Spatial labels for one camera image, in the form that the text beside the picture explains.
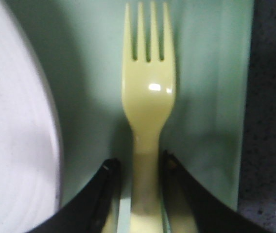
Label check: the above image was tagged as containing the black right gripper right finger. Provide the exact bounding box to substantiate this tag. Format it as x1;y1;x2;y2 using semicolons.
162;151;267;233

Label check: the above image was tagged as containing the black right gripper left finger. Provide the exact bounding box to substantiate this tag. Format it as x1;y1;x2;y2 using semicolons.
30;159;121;233

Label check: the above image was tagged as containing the white round plate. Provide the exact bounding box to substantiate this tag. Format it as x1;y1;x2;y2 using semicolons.
0;0;63;233

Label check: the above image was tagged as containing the yellow plastic fork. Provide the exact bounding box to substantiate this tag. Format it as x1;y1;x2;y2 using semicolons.
116;0;177;233

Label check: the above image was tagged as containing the light green tray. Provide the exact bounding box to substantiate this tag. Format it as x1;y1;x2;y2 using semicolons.
7;0;254;233

